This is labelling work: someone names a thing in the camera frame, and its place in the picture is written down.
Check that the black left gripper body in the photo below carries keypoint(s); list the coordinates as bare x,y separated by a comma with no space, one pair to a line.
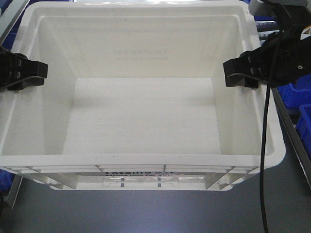
5,65

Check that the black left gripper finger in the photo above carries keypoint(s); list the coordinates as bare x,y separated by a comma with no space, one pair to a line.
32,81
22,68

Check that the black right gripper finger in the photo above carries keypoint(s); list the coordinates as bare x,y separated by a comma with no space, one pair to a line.
246,65
239,80

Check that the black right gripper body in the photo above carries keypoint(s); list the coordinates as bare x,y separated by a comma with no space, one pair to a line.
286,60

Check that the white plastic tote bin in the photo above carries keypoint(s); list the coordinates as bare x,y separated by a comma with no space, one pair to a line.
135,97

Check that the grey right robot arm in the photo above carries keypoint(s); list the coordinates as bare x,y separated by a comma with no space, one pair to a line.
290,16

